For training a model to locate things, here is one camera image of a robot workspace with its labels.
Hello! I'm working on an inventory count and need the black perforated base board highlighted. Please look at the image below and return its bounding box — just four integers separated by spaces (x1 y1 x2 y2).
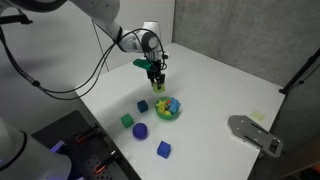
31 110 141 180

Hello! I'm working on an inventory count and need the navy block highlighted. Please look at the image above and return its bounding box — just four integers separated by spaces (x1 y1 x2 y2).
136 99 150 114

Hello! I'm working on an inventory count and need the purple spiky ball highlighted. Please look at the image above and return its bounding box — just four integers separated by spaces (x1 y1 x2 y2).
132 122 149 141

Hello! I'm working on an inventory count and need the black orange toggle clamp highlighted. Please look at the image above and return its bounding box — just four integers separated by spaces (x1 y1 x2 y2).
74 123 101 144
93 150 120 175

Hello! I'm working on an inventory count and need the pale yellow sticky note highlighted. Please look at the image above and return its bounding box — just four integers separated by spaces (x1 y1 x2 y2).
250 110 267 122

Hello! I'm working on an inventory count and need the purple glowing light bar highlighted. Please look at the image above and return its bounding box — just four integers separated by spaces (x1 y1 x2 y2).
49 140 67 154

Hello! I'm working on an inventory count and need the teal wrist camera housing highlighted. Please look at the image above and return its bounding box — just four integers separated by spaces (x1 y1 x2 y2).
132 58 153 72

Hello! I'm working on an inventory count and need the black tripod stand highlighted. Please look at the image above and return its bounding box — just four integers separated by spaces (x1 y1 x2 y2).
278 47 320 96

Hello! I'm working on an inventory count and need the grey metal bracket plate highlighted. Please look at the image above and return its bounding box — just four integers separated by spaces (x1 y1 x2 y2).
227 114 284 158

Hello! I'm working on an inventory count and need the light blue toy piece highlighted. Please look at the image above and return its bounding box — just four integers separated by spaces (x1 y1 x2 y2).
167 97 182 115

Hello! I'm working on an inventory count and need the green bowl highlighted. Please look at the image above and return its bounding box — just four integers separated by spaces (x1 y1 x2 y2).
154 96 182 121

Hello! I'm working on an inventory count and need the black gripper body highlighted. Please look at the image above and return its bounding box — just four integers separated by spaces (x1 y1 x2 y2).
146 59 167 80

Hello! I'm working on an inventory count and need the yellow toy piece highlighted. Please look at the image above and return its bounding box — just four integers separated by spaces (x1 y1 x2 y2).
155 98 170 116

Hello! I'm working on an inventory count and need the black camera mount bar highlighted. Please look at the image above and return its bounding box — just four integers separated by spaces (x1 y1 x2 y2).
0 12 34 26

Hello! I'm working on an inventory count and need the blue block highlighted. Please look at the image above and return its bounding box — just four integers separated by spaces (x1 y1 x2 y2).
156 140 172 159

